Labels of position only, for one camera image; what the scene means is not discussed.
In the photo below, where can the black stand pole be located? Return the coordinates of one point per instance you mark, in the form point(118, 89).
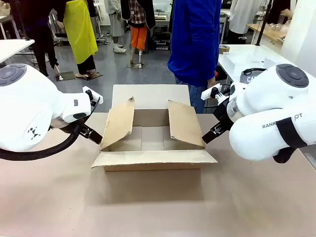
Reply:
point(262, 22)

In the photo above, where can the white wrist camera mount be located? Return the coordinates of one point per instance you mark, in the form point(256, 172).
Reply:
point(93, 95)
point(211, 92)

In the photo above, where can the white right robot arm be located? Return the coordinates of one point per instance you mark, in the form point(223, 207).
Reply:
point(266, 103)

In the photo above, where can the person torso in blue jacket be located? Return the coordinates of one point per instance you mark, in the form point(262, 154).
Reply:
point(192, 42)

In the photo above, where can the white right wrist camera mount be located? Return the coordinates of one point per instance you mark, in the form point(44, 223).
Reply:
point(211, 92)

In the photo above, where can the wooden table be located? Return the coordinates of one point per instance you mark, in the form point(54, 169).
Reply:
point(266, 30)

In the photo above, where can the person in yellow apron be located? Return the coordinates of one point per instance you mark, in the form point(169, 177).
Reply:
point(80, 32)

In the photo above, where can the grey bag with white letters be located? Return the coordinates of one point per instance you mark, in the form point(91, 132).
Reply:
point(248, 78)

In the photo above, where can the brown tape roll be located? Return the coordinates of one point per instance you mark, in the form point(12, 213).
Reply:
point(224, 49)

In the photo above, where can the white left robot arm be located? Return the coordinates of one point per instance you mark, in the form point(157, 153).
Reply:
point(29, 108)

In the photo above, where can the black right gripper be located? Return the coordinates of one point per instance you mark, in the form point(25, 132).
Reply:
point(223, 112)

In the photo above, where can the large white work table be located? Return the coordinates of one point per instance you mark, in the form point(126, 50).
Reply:
point(247, 50)

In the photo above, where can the white side table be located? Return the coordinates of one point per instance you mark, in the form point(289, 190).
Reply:
point(12, 48)

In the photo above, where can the person in white coat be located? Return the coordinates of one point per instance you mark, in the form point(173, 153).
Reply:
point(243, 14)

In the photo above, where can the mannequin in beige clothes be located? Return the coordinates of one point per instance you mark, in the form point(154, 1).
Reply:
point(116, 22)

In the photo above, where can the mannequin with orange shorts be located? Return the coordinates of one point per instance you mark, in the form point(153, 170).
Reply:
point(138, 24)

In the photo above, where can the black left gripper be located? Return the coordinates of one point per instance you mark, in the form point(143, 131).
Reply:
point(84, 129)

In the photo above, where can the blue-sleeved left forearm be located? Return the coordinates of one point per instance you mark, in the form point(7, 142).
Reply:
point(214, 56)

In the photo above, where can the brown cardboard box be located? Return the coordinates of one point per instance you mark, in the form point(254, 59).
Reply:
point(153, 143)

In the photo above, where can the person's left hand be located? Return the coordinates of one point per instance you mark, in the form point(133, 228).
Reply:
point(211, 82)

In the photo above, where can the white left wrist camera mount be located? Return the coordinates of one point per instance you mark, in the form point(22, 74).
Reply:
point(93, 95)

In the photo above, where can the flat white box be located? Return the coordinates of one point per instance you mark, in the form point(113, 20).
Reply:
point(243, 61)

